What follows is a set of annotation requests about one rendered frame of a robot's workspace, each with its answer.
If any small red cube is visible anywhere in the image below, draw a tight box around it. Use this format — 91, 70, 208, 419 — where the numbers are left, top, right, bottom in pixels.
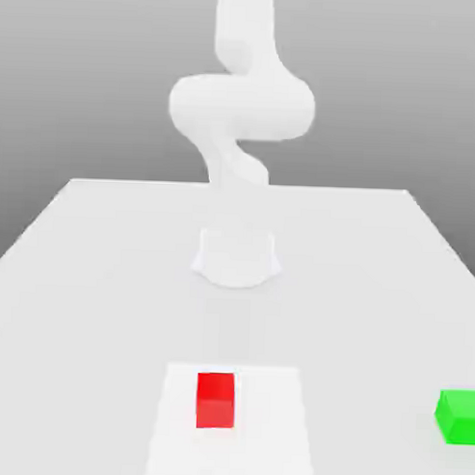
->
195, 371, 238, 432

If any small green cube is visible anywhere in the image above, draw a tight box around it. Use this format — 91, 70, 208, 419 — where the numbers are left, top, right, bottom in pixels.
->
433, 388, 475, 446

